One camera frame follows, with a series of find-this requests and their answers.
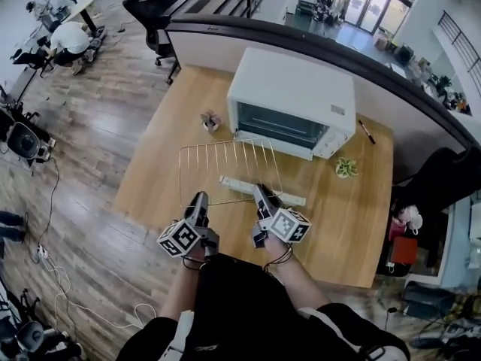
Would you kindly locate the person's right forearm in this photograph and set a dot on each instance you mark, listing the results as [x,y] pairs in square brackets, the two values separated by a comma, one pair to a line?
[297,276]

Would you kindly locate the white mug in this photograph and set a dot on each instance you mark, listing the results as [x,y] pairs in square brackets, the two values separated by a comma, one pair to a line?
[415,222]

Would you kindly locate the small green potted plant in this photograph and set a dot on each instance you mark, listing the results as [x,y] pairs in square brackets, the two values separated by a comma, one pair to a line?
[346,167]

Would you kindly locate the pink box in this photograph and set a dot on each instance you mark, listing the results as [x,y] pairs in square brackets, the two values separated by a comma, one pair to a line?
[397,228]

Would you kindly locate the person's left forearm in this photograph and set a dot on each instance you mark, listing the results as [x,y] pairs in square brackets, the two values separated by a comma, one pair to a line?
[180,288]

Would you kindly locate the white floor power strip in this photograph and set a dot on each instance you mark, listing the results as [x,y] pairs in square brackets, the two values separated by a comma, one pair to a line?
[42,252]

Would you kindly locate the pink white plush toy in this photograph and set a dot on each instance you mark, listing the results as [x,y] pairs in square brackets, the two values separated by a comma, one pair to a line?
[406,213]

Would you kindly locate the person's black clothing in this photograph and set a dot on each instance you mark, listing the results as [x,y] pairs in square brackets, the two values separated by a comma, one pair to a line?
[244,314]

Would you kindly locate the black office chair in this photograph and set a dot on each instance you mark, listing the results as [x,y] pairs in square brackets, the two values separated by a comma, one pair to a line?
[150,10]

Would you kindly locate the red book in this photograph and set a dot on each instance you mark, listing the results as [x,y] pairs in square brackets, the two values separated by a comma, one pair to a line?
[404,250]

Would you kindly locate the white long bar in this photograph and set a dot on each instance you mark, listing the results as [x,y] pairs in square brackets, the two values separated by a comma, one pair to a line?
[240,184]

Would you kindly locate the white face mask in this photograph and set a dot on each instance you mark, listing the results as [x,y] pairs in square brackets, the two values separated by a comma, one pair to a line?
[389,266]

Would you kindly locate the white desk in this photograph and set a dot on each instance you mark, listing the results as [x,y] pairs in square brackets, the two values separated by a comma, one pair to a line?
[80,6]

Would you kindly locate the black marker pen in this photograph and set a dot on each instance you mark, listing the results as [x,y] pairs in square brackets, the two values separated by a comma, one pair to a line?
[366,132]

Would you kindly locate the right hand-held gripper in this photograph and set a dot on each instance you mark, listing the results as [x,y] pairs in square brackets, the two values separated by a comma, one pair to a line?
[287,224]

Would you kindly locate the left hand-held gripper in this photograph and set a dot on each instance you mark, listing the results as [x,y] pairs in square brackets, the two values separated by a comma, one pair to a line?
[178,237]

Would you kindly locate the white toaster oven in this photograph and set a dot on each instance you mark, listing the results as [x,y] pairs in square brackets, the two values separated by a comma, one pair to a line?
[293,85]

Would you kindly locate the black round wheeled device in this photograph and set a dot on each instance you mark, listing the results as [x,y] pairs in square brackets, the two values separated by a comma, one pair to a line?
[24,141]

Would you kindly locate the small pink potted plant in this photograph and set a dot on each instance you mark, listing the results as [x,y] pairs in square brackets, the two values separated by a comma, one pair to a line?
[210,120]

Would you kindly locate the light blue desk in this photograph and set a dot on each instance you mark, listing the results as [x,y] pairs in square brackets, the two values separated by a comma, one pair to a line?
[456,239]

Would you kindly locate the black chair with jacket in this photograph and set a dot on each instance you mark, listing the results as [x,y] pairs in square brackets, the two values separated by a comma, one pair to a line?
[432,175]

